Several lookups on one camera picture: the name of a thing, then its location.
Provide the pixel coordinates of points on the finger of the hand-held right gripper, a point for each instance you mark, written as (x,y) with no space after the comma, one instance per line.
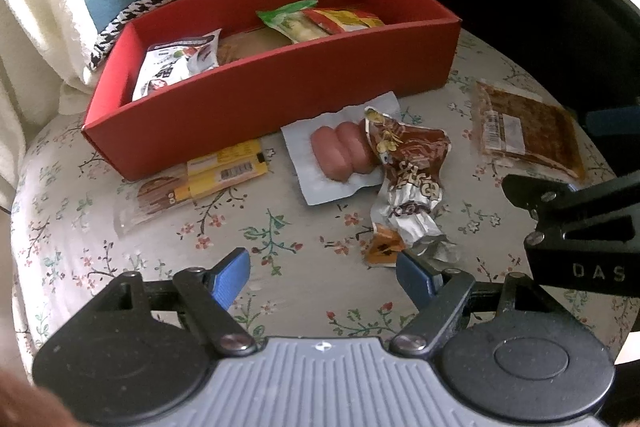
(612,119)
(550,202)

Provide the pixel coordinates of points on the white textured cloth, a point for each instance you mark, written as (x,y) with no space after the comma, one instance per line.
(40,7)

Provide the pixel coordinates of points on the green snack packet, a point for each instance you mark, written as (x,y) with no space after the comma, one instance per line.
(290,22)

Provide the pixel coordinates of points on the yellow biscuit packet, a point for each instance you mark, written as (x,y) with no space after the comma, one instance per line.
(225,167)

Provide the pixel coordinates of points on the white snack packet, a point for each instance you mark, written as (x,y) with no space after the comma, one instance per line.
(165,67)

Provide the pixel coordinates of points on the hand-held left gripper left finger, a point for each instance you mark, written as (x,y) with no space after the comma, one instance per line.
(232,274)

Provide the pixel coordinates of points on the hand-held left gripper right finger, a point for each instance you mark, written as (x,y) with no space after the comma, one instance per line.
(412,274)

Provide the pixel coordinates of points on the red cardboard box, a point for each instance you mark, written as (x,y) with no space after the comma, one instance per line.
(300,82)

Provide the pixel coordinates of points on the brown flat snack packet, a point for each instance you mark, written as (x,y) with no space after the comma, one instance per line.
(540,132)

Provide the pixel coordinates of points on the brown snack packet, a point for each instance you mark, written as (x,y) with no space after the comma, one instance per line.
(540,132)
(410,167)

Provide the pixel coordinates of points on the small orange snack packet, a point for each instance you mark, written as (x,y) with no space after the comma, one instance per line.
(382,249)

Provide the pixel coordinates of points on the clear sausage packet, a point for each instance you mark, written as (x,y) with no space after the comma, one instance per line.
(340,147)

